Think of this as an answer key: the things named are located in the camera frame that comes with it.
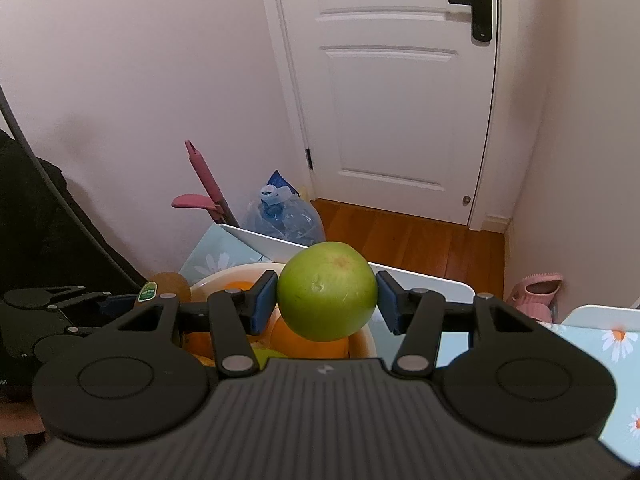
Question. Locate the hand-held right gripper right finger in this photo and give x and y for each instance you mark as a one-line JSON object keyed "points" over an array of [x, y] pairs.
{"points": [[389, 305]]}

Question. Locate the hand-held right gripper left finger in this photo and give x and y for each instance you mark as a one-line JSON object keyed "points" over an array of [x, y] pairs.
{"points": [[262, 305]]}

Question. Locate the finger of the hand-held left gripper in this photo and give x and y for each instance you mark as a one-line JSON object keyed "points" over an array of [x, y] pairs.
{"points": [[85, 331], [122, 302]]}

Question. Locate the brown kiwi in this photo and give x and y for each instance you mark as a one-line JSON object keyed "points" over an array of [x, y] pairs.
{"points": [[172, 285]]}

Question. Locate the cream ceramic bowl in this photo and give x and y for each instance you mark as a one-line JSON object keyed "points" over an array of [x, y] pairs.
{"points": [[210, 282]]}

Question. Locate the green apple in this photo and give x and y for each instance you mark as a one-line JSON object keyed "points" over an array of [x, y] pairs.
{"points": [[327, 290]]}

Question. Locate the black padded jacket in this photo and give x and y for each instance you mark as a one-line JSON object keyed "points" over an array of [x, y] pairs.
{"points": [[50, 240]]}

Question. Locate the black clothes rack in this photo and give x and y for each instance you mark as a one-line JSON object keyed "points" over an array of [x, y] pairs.
{"points": [[45, 180]]}

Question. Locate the pink slipper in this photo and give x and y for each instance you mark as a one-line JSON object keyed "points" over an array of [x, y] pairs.
{"points": [[535, 295]]}

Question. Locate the black door hinge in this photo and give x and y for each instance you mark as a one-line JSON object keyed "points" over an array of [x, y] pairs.
{"points": [[309, 158]]}

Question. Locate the white panel door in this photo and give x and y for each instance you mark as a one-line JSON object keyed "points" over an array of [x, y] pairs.
{"points": [[395, 110]]}

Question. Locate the light blue daisy tablecloth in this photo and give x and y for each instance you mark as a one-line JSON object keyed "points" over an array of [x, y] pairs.
{"points": [[590, 347]]}

